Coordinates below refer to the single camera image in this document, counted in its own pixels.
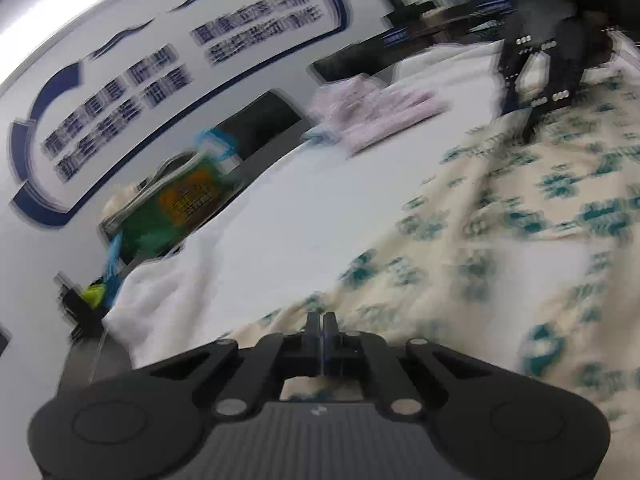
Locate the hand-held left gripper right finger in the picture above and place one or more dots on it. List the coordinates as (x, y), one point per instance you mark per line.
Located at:
(331, 345)

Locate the blue wall lettering sign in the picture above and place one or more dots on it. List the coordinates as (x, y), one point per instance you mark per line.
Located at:
(165, 90)

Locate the black wall screen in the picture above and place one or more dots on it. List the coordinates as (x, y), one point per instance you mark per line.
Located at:
(4, 341)

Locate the black office chair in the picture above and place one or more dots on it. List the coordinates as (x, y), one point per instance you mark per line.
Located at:
(260, 120)
(350, 62)
(440, 15)

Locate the cream green-flower garment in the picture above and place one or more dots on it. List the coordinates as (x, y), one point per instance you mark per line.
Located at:
(500, 260)

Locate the pastel striped garment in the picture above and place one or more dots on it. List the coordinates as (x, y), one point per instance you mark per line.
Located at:
(320, 136)

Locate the pink floral garment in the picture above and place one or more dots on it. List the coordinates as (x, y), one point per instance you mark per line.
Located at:
(380, 110)

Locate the white towel blanket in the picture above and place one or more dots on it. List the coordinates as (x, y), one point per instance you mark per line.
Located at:
(300, 200)

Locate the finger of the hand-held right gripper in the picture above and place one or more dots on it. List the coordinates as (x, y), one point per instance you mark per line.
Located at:
(511, 67)
(567, 67)

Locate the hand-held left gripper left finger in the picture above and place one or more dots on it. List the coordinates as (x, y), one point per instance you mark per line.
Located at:
(314, 345)

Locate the yellow-green cloth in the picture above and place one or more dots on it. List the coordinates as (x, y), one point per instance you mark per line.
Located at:
(95, 295)

